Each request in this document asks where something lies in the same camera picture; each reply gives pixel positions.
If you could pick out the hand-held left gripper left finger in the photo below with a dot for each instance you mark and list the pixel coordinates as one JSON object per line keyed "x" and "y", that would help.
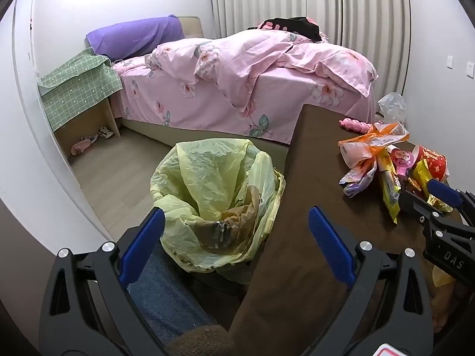
{"x": 144, "y": 241}

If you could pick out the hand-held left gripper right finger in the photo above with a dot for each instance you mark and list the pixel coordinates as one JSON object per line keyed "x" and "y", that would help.
{"x": 330, "y": 244}

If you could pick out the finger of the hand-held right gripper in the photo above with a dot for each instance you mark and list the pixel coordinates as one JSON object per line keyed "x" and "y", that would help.
{"x": 413, "y": 202}
{"x": 443, "y": 193}

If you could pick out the gold yellow snack packet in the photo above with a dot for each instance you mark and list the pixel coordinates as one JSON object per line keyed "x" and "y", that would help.
{"x": 421, "y": 176}

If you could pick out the red paper cup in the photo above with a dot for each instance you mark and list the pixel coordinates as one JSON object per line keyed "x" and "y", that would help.
{"x": 432, "y": 161}

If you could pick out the pink snack packet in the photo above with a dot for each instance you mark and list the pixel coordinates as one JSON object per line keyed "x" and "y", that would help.
{"x": 400, "y": 159}

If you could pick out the orange snack bag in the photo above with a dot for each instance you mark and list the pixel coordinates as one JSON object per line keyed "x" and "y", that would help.
{"x": 365, "y": 142}

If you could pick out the bin with yellow plastic bag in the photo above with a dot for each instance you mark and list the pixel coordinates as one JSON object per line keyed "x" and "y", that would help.
{"x": 207, "y": 178}

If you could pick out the person's left forearm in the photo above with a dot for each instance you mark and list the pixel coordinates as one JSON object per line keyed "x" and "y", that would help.
{"x": 200, "y": 341}

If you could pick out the person's leg in jeans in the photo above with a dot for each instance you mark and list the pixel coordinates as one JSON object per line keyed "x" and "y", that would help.
{"x": 167, "y": 296}

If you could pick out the pink caterpillar toy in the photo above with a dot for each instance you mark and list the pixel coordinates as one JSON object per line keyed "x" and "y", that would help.
{"x": 356, "y": 124}

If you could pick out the clear plastic bag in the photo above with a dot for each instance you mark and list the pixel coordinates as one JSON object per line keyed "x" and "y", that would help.
{"x": 391, "y": 105}

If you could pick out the pink slipper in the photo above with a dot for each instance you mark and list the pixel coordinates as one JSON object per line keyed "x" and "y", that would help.
{"x": 81, "y": 146}

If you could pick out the wooden nightstand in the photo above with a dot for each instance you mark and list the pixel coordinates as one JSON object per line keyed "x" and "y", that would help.
{"x": 107, "y": 113}

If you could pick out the bed with pink floral sheet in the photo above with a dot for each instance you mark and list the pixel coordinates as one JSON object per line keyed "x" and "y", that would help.
{"x": 207, "y": 107}

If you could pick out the green checkered cloth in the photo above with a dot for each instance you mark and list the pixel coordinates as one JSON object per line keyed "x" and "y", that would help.
{"x": 78, "y": 85}

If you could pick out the purple pillow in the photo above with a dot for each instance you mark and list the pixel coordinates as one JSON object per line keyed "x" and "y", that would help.
{"x": 137, "y": 37}

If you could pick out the white pleated curtain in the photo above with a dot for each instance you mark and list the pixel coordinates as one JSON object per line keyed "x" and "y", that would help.
{"x": 352, "y": 7}

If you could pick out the pink floral duvet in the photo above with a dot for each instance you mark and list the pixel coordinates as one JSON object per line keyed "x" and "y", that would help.
{"x": 241, "y": 59}

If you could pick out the black garment with pink print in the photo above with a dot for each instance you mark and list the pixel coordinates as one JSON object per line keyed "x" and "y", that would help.
{"x": 300, "y": 26}

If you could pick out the beige headboard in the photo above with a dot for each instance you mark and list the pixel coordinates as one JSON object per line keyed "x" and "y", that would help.
{"x": 193, "y": 26}

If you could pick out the white wall socket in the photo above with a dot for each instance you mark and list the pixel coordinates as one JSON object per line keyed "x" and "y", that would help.
{"x": 449, "y": 62}
{"x": 470, "y": 69}

